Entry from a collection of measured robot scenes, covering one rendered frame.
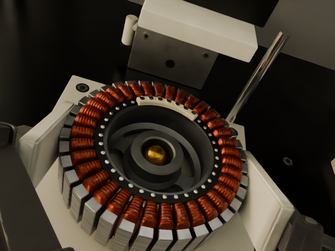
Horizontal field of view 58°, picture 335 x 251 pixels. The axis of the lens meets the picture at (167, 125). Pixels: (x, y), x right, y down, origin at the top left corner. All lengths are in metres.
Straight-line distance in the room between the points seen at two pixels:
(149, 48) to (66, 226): 0.17
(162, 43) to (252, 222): 0.17
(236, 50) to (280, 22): 0.26
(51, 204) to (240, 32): 0.14
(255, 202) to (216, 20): 0.10
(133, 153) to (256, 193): 0.07
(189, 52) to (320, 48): 0.22
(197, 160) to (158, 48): 0.12
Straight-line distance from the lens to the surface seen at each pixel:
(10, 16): 0.34
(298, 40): 0.43
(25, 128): 0.17
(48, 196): 0.19
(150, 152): 0.18
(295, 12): 0.41
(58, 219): 0.18
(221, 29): 0.16
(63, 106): 0.18
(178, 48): 0.27
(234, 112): 0.25
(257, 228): 0.17
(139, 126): 0.21
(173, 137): 0.21
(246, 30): 0.17
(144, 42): 0.28
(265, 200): 0.16
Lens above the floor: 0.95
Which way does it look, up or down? 45 degrees down
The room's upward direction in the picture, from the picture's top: 23 degrees clockwise
